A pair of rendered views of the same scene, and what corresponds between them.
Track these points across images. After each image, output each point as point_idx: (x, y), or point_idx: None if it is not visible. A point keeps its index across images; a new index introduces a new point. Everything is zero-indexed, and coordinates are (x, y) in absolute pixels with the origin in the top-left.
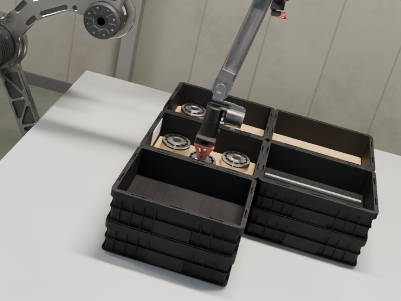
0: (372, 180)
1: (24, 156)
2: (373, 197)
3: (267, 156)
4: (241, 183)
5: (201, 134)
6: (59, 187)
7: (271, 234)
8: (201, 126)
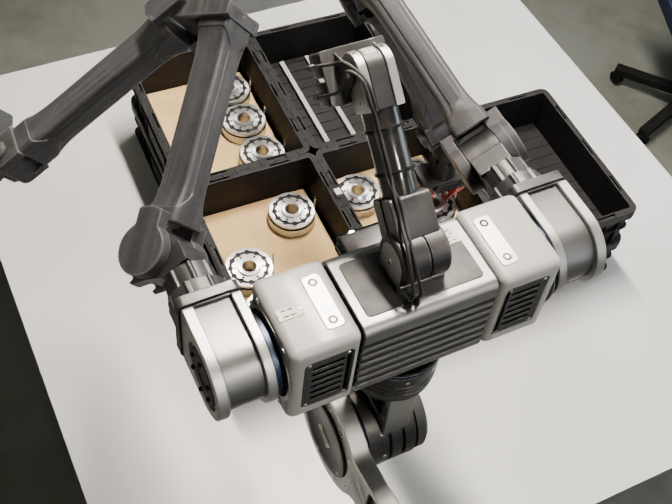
0: (276, 32)
1: (562, 484)
2: (321, 22)
3: (362, 132)
4: None
5: (454, 174)
6: (565, 391)
7: None
8: (450, 174)
